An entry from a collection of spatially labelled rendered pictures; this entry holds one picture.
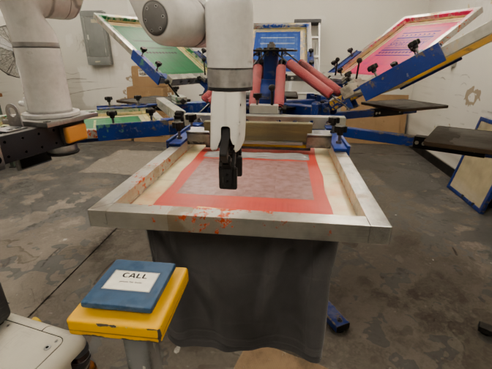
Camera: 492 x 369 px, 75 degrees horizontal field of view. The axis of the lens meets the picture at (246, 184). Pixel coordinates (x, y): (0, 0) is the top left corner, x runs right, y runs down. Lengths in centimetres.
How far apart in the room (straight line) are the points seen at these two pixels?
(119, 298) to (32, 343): 108
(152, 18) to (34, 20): 41
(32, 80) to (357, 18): 485
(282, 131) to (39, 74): 71
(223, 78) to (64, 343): 121
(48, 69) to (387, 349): 170
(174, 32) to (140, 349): 48
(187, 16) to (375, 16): 496
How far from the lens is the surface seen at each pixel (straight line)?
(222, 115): 51
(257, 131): 114
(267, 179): 89
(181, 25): 53
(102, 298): 50
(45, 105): 90
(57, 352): 147
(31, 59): 89
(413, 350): 185
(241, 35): 52
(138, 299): 48
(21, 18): 90
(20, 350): 154
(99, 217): 70
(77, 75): 631
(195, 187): 84
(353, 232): 62
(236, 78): 52
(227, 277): 80
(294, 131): 113
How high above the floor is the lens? 127
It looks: 22 degrees down
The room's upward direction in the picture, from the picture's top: straight up
